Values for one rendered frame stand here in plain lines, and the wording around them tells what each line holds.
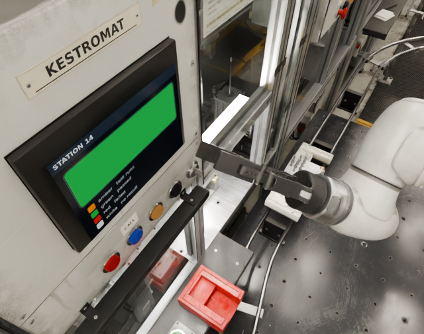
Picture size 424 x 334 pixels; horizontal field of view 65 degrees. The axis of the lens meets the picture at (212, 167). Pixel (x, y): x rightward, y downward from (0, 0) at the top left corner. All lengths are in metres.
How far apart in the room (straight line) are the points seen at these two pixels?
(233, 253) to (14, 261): 0.82
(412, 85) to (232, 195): 2.70
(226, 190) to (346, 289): 0.60
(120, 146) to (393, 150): 0.48
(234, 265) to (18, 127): 0.90
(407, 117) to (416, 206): 1.11
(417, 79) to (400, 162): 3.14
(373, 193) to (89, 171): 0.50
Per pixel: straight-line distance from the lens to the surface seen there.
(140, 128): 0.45
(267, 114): 1.09
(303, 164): 1.37
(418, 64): 4.02
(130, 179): 0.48
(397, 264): 1.58
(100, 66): 0.40
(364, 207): 0.68
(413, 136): 0.68
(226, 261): 1.15
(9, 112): 0.35
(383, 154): 0.68
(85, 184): 0.42
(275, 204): 1.31
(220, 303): 1.09
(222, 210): 1.24
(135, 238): 0.62
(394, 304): 1.50
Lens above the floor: 1.97
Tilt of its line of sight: 51 degrees down
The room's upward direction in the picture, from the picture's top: straight up
